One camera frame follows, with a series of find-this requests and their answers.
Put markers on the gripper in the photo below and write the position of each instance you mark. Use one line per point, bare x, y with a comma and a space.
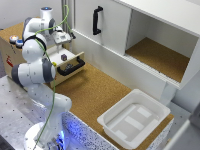
62, 37

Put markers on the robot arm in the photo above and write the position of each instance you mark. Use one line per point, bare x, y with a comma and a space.
33, 73

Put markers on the purple block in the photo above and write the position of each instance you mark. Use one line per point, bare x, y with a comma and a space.
63, 57

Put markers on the wooden drawer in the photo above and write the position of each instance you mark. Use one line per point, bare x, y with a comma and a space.
71, 55

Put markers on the blue button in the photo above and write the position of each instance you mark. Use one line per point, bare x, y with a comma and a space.
19, 42

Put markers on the red button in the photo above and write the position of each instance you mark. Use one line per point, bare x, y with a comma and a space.
13, 38

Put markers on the white sliding door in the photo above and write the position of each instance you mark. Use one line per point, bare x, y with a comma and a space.
115, 23

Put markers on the wooden drawer box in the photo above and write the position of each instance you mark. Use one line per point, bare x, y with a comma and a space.
7, 50

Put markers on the white cabinet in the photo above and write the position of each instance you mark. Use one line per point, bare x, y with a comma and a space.
156, 20

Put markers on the white plastic box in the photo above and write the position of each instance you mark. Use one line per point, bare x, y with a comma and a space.
133, 121

